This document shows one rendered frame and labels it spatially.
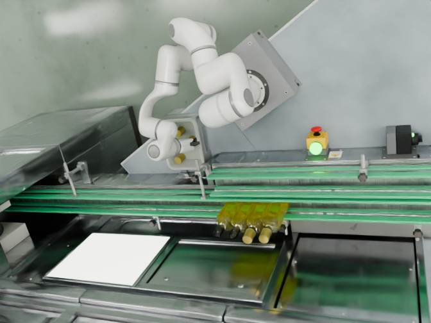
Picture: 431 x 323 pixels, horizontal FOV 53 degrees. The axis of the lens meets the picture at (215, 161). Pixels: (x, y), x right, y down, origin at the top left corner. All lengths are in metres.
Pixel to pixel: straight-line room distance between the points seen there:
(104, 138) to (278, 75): 1.31
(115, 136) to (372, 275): 1.69
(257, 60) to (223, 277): 0.76
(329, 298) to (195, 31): 0.93
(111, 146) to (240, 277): 1.35
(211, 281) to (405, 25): 1.06
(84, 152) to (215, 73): 1.27
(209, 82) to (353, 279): 0.79
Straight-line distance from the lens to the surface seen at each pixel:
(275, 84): 1.53
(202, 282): 1.54
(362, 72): 1.61
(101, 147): 2.52
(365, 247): 1.68
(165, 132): 1.52
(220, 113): 1.28
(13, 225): 2.31
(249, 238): 1.47
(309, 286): 1.51
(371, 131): 1.67
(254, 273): 1.53
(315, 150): 1.60
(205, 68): 1.33
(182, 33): 1.40
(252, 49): 1.54
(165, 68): 1.50
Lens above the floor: 2.32
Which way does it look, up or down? 58 degrees down
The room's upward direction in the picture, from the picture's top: 139 degrees counter-clockwise
